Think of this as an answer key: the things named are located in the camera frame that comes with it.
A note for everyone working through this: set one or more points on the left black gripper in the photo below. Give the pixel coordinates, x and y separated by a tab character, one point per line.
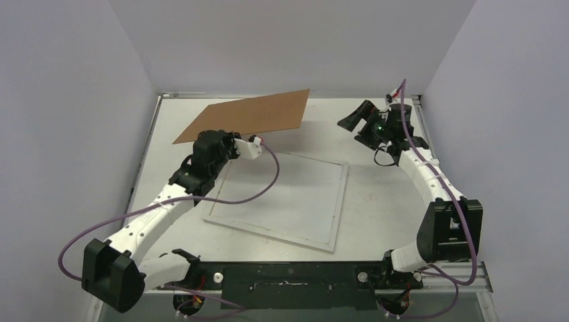
228	137

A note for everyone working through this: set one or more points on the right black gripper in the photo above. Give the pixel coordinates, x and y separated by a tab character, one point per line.
365	120

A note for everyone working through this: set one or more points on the white picture frame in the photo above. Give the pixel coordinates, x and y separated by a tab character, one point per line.
266	231

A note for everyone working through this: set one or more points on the brown backing board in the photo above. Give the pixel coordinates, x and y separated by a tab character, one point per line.
255	115

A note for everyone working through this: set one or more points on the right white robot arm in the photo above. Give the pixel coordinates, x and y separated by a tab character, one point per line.
450	229

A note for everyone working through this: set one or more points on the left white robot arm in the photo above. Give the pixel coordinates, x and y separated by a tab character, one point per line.
115	270

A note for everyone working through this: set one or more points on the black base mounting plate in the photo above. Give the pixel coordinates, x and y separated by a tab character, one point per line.
313	297

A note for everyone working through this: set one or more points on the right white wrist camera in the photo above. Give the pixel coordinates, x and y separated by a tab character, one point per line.
393	97

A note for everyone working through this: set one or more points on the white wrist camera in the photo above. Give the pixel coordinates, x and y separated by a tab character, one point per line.
393	97
249	149

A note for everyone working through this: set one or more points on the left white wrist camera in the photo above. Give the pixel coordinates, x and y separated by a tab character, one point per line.
249	149

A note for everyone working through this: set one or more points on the aluminium front rail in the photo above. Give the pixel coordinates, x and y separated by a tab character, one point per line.
444	284

